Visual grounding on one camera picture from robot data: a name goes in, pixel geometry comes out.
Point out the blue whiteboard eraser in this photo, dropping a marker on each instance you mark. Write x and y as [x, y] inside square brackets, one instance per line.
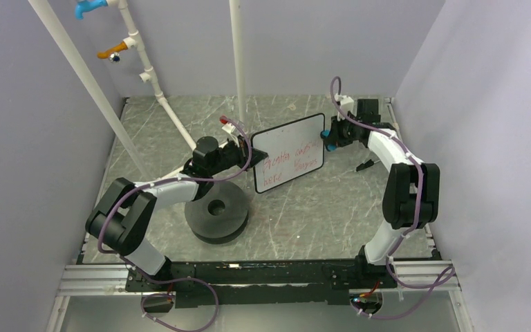
[329, 145]

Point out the aluminium extrusion rail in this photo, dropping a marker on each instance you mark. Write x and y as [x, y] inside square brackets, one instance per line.
[85, 280]
[418, 273]

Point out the white PVC pipe frame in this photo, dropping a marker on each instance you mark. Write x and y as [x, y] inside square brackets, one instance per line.
[134, 40]

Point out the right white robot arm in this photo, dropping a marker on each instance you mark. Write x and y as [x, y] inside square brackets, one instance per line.
[411, 194]

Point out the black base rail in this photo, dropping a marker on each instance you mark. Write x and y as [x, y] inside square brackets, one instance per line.
[332, 281]

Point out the right aluminium extrusion rail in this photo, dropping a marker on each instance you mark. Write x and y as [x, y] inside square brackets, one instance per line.
[418, 273]

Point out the orange faucet handle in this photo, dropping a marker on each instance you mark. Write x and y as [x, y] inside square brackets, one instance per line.
[112, 53]

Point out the black framed whiteboard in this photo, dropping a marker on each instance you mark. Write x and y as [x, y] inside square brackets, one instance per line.
[294, 149]

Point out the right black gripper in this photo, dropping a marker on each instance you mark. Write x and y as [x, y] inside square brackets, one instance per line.
[335, 137]

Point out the blue faucet handle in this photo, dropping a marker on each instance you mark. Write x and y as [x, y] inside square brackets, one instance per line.
[85, 6]

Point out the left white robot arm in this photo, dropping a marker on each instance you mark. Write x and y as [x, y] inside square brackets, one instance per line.
[121, 217]

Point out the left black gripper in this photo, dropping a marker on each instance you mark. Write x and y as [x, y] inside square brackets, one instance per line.
[241, 149]

